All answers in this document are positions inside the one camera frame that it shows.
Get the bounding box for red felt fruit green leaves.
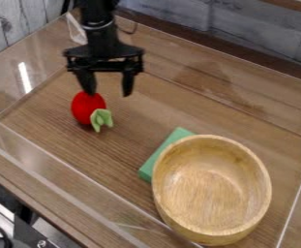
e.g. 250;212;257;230
70;91;113;133

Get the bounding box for green foam block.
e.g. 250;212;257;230
138;126;194;184

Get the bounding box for black metal mount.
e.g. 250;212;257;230
12;217;58;248

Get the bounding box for round wooden bowl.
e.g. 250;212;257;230
150;135;273;246

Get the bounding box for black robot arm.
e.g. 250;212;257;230
64;0;145;97

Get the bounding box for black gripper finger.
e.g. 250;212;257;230
74;69;97;96
121;69;136;97

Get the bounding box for clear acrylic tray wall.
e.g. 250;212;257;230
0;18;301;248

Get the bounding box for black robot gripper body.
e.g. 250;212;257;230
64;43;145;74

